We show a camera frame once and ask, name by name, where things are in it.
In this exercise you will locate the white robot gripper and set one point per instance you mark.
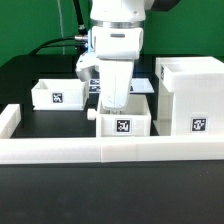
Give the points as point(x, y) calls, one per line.
point(113, 53)

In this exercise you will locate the white drawer box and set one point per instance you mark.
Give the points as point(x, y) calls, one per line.
point(134, 121)
point(60, 94)

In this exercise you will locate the white front drawer box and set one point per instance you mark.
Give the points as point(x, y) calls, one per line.
point(134, 121)

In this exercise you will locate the white drawer cabinet frame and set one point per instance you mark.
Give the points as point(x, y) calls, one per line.
point(190, 96)

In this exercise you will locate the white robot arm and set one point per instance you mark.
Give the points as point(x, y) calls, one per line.
point(125, 13)

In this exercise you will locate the white fiducial marker sheet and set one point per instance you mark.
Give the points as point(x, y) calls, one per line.
point(138, 85)

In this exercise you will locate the white U-shaped table fence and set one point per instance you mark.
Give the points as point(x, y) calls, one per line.
point(101, 150)

